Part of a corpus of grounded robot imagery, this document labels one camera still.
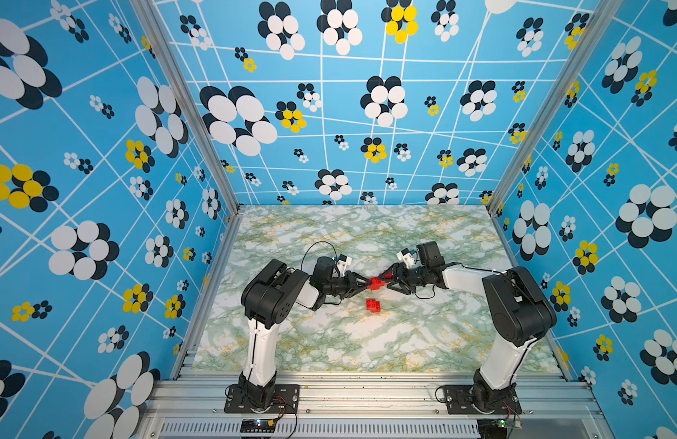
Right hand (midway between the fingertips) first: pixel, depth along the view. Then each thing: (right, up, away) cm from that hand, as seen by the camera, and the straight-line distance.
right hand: (386, 280), depth 92 cm
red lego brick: (-3, -8, -3) cm, 9 cm away
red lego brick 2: (-5, -7, -4) cm, 10 cm away
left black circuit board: (-38, -35, -20) cm, 55 cm away
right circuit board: (+24, -33, -24) cm, 47 cm away
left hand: (-4, -1, 0) cm, 5 cm away
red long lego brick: (-4, -1, +1) cm, 4 cm away
